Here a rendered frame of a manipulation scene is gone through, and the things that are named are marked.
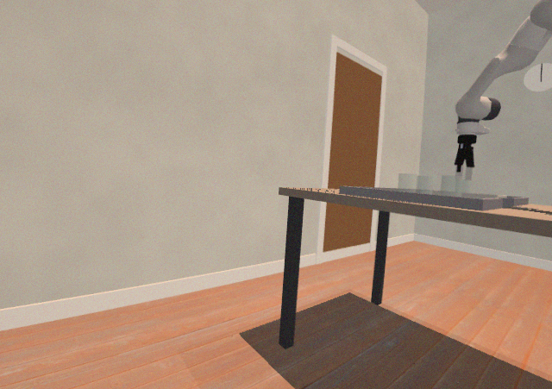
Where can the grey cylinder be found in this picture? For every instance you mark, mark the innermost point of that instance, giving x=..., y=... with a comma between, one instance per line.
x=424, y=184
x=466, y=186
x=407, y=182
x=451, y=185

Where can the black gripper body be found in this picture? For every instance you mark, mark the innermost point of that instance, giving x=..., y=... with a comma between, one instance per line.
x=467, y=139

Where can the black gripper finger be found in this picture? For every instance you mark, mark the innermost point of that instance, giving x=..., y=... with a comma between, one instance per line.
x=470, y=164
x=459, y=162

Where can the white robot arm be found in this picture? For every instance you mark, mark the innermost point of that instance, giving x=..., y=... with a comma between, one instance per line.
x=533, y=34

